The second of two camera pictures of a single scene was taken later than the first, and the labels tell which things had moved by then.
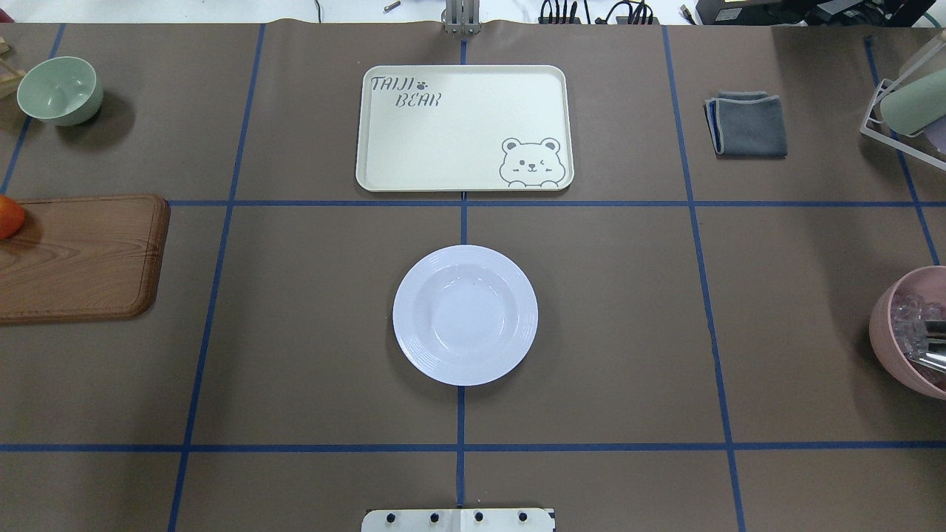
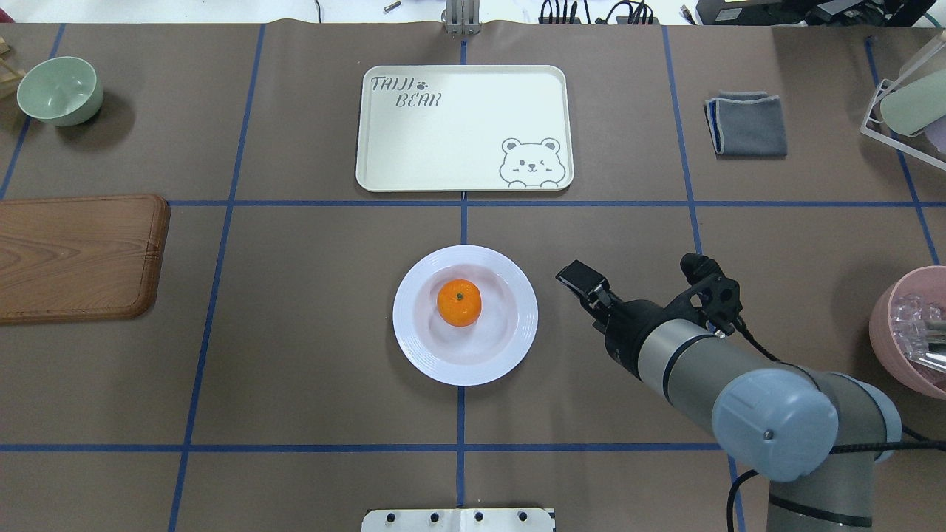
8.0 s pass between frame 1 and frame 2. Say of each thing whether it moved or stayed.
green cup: stayed
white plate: stayed
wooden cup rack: stayed
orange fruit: moved
